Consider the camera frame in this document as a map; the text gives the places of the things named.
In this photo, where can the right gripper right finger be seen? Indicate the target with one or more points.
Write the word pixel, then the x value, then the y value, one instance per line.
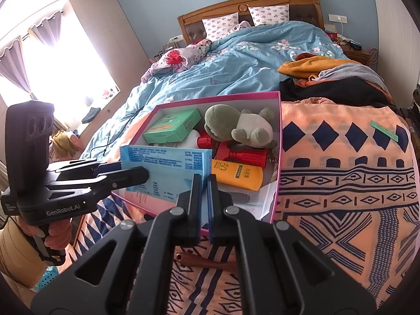
pixel 220 232

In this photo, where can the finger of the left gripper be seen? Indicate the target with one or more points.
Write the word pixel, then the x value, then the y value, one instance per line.
pixel 110 178
pixel 82 168

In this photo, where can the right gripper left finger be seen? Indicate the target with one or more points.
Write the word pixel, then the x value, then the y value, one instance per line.
pixel 190 201

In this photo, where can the pink tube white cap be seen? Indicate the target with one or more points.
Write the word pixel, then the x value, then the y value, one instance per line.
pixel 148 204

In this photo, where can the light blue snack packet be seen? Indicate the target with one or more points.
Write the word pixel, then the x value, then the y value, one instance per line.
pixel 171 169

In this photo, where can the green box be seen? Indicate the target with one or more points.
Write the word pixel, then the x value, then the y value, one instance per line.
pixel 172 127

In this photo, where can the person's left hand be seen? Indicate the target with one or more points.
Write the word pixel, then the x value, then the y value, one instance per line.
pixel 57 237

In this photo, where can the orange sunscreen tube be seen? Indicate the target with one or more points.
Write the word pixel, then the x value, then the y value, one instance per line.
pixel 238 175

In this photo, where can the brown wooden back scratcher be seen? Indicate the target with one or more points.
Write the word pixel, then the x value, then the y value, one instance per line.
pixel 188 259

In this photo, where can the red plastic toy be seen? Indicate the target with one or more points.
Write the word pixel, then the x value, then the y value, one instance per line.
pixel 255 157

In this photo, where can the white lotion bottle red cap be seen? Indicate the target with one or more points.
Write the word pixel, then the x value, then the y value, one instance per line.
pixel 198 140

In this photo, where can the pink storage box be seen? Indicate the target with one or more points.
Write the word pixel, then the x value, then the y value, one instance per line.
pixel 172 145

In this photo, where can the green plush turtle toy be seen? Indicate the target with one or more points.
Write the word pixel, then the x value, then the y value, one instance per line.
pixel 223 122

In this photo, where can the floral white red blanket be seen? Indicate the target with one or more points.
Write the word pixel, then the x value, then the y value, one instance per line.
pixel 178 59

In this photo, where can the orange navy patterned blanket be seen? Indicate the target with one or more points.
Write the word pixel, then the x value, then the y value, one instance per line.
pixel 346 186

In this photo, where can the purple curtain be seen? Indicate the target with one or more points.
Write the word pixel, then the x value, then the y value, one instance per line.
pixel 48 32

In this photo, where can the light blue duvet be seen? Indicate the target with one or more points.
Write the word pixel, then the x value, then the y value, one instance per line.
pixel 245 61

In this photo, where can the yellow garment on bed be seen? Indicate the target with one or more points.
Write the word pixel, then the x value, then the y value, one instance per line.
pixel 310 65

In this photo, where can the left patterned pillow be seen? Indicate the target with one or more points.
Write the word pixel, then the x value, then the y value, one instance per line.
pixel 219 27

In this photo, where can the patterned pillow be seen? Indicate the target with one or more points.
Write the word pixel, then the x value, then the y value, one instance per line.
pixel 269 15
pixel 219 27

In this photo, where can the right patterned pillow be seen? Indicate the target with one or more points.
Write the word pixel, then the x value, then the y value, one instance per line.
pixel 269 15

